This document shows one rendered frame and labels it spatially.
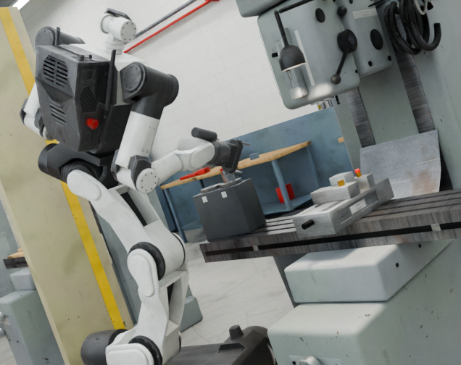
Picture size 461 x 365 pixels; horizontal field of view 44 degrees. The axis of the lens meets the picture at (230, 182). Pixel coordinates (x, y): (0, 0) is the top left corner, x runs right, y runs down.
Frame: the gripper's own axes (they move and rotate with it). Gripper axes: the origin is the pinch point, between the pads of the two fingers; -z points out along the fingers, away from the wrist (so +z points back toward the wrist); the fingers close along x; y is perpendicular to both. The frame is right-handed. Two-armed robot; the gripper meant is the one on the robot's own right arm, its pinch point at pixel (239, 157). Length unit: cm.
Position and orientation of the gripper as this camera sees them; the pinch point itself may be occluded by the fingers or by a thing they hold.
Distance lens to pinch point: 206.4
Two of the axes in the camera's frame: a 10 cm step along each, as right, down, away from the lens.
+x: 2.8, -9.5, -1.1
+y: -7.3, -2.9, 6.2
